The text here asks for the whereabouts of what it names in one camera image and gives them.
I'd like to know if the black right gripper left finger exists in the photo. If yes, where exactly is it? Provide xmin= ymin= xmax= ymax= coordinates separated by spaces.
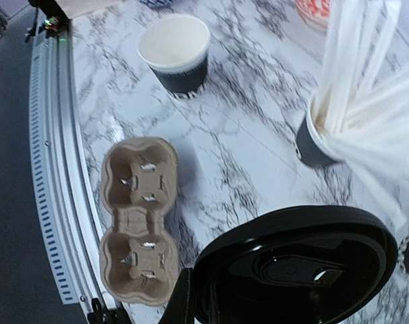
xmin=171 ymin=268 xmax=195 ymax=324

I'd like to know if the black cup holding straws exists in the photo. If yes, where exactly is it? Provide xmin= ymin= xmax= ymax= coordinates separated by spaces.
xmin=295 ymin=97 xmax=343 ymax=169

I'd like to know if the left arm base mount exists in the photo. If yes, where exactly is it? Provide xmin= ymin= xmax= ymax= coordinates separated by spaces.
xmin=24 ymin=16 xmax=61 ymax=43

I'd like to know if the brown cardboard cup carrier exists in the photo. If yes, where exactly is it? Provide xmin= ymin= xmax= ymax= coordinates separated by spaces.
xmin=99 ymin=137 xmax=179 ymax=306

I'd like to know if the black plastic cup lid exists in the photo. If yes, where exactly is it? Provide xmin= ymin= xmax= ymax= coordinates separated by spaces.
xmin=194 ymin=205 xmax=398 ymax=323

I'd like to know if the blue checkered paper bag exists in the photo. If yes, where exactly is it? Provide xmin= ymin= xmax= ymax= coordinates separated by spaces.
xmin=55 ymin=0 xmax=121 ymax=19

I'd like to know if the black paper coffee cup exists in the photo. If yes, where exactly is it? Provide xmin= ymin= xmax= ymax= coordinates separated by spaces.
xmin=138 ymin=13 xmax=211 ymax=100

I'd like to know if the red patterned bowl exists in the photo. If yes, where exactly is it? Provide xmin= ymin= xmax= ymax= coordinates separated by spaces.
xmin=295 ymin=0 xmax=330 ymax=30

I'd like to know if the aluminium front rail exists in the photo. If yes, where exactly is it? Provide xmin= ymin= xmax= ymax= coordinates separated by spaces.
xmin=29 ymin=31 xmax=130 ymax=323

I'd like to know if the bundle of white straws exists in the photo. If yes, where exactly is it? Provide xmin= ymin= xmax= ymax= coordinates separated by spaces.
xmin=309 ymin=1 xmax=409 ymax=236

